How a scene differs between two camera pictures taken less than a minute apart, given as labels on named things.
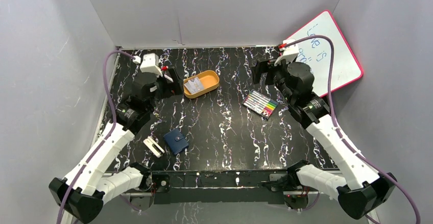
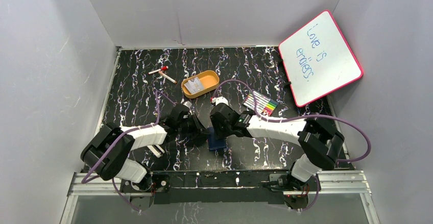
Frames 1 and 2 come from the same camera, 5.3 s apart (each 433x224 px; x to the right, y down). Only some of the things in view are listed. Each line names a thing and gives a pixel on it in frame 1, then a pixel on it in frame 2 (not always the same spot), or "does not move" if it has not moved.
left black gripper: x=167 y=85 → x=199 y=129
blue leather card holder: x=176 y=141 → x=214 y=143
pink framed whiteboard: x=316 y=52 does not move
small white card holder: x=153 y=147 does not move
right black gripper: x=260 y=67 → x=219 y=133
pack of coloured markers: x=260 y=103 does not move
